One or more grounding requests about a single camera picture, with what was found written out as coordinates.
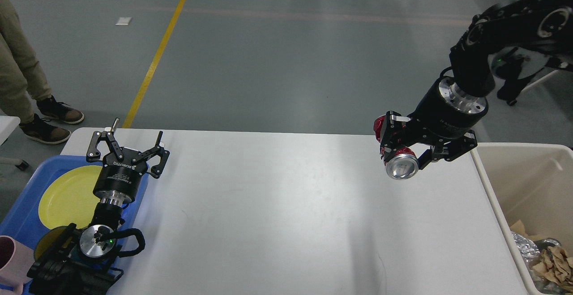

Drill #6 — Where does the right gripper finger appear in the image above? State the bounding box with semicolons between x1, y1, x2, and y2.
380;111;411;150
417;149;437;170

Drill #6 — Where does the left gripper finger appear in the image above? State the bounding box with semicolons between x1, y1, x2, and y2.
133;131;165;165
86;118;125;162

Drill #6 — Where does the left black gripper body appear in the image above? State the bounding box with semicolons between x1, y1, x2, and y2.
93;150;171;204

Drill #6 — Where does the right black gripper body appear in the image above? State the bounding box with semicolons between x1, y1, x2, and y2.
406;77;489;161

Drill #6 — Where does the crushed red can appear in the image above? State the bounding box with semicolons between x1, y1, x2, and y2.
374;115;418;180

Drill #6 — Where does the yellow plate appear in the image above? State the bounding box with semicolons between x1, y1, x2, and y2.
38;165;102;229

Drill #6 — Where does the brown paper bag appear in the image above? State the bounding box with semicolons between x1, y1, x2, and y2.
509;220;549;241

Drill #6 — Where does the pink mug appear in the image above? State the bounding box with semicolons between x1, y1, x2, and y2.
0;235;35;295

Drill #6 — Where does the brown paper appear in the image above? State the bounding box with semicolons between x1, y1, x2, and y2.
532;246;573;295

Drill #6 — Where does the aluminium foil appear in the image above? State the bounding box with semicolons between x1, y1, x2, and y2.
512;232;565;295

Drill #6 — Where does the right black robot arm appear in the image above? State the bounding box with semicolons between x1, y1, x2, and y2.
374;0;572;180

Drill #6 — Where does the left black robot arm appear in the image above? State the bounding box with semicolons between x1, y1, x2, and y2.
27;118;170;295

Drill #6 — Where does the white side table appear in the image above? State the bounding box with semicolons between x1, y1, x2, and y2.
0;115;29;171

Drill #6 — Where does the blue plastic tray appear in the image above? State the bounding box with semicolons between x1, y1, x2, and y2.
0;154;151;295

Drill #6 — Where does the beige plastic bin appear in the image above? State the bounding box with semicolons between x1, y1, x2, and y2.
470;143;573;295

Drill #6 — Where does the person in khaki trousers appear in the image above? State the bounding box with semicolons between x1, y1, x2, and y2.
0;0;85;145

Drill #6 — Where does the white office chair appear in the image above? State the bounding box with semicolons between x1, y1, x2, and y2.
496;71;557;107

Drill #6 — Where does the white floor marker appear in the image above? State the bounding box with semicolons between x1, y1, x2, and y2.
115;16;133;26

